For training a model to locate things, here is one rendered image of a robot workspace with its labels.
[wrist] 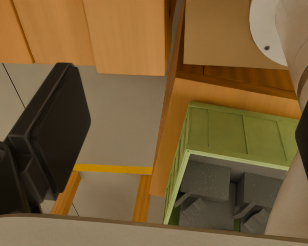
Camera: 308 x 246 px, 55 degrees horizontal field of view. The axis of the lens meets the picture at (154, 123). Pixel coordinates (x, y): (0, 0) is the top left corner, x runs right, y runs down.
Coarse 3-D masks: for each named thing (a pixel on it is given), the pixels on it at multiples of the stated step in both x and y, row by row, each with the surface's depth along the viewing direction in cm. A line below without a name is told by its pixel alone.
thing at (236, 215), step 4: (248, 204) 79; (252, 204) 78; (240, 208) 83; (244, 208) 78; (248, 208) 78; (236, 212) 83; (240, 212) 77; (244, 212) 77; (236, 216) 80; (240, 216) 78
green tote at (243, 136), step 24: (192, 120) 70; (216, 120) 71; (240, 120) 72; (264, 120) 73; (288, 120) 74; (192, 144) 64; (216, 144) 65; (240, 144) 66; (264, 144) 67; (288, 144) 68; (288, 168) 63; (168, 192) 88; (168, 216) 82
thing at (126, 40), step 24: (96, 0) 49; (120, 0) 49; (144, 0) 48; (168, 0) 54; (96, 24) 52; (120, 24) 52; (144, 24) 51; (168, 24) 57; (96, 48) 56; (120, 48) 55; (144, 48) 54; (168, 48) 60; (120, 72) 59; (144, 72) 58
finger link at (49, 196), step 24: (72, 72) 10; (48, 96) 9; (72, 96) 11; (24, 120) 8; (48, 120) 9; (72, 120) 11; (24, 144) 8; (48, 144) 9; (72, 144) 11; (24, 168) 8; (48, 168) 9; (72, 168) 11; (48, 192) 10
